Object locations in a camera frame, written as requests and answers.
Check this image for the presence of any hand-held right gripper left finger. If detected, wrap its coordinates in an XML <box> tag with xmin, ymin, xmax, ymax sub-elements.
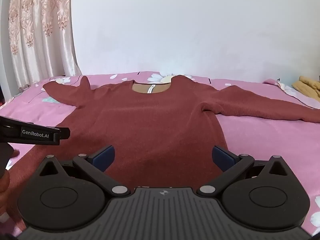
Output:
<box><xmin>37</xmin><ymin>145</ymin><xmax>130</xmax><ymax>197</ymax></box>

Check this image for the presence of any beige patterned curtain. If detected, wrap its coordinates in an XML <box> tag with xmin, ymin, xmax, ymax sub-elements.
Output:
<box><xmin>7</xmin><ymin>0</ymin><xmax>83</xmax><ymax>93</ymax></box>

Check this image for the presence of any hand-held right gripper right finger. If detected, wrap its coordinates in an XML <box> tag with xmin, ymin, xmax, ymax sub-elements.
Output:
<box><xmin>196</xmin><ymin>145</ymin><xmax>290</xmax><ymax>196</ymax></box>

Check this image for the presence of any dark red knit sweater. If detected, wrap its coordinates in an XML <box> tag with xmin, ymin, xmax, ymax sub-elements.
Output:
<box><xmin>5</xmin><ymin>74</ymin><xmax>320</xmax><ymax>228</ymax></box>

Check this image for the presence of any pink floral bed sheet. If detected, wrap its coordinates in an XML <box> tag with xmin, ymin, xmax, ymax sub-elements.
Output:
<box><xmin>0</xmin><ymin>71</ymin><xmax>320</xmax><ymax>238</ymax></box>

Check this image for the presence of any yellow cloth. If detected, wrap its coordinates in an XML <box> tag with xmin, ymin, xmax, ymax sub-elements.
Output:
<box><xmin>292</xmin><ymin>76</ymin><xmax>320</xmax><ymax>98</ymax></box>

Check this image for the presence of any person's left hand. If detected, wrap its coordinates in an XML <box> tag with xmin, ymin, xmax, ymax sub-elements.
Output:
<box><xmin>0</xmin><ymin>170</ymin><xmax>11</xmax><ymax>215</ymax></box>

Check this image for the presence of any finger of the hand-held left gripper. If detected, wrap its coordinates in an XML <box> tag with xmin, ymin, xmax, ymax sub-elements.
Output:
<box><xmin>59</xmin><ymin>127</ymin><xmax>71</xmax><ymax>140</ymax></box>

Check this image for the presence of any pink quilt with white trim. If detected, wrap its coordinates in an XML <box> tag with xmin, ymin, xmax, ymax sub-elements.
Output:
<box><xmin>262</xmin><ymin>78</ymin><xmax>320</xmax><ymax>109</ymax></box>

